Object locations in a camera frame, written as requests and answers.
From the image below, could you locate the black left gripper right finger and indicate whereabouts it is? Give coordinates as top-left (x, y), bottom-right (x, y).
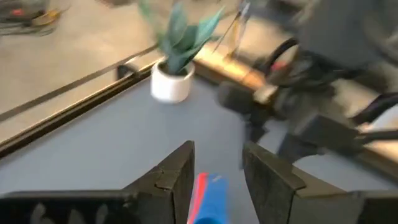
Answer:
top-left (242, 141), bottom-right (354, 224)

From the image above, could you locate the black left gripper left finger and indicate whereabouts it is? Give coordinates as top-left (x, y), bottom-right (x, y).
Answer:
top-left (122, 140), bottom-right (196, 224)

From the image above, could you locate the blue measuring cup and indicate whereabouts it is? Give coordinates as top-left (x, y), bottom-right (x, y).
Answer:
top-left (192, 173), bottom-right (231, 224)

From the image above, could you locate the grey table mat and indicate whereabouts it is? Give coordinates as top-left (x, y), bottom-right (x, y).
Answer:
top-left (0, 70), bottom-right (398, 224)

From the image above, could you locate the potted plant in white pot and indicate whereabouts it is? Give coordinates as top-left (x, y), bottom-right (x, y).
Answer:
top-left (137, 1), bottom-right (226, 105)

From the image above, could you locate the distant dark floor equipment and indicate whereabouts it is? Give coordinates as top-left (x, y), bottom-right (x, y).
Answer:
top-left (0, 0), bottom-right (70, 35)

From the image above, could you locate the black metal table frame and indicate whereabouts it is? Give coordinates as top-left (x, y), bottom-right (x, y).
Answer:
top-left (0, 58), bottom-right (163, 160)

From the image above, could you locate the yellow cable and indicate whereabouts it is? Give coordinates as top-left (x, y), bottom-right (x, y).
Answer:
top-left (214, 2), bottom-right (251, 60)

